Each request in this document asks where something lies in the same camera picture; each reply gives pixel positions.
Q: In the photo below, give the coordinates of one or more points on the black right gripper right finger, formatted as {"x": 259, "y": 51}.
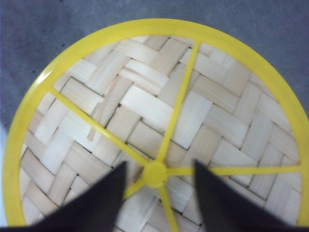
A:
{"x": 224, "y": 210}

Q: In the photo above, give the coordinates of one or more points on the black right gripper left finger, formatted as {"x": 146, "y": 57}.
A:
{"x": 95, "y": 210}

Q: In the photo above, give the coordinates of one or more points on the woven bamboo steamer lid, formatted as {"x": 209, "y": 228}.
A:
{"x": 158, "y": 94}

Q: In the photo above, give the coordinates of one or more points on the white plate under lid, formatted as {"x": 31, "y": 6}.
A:
{"x": 3, "y": 137}

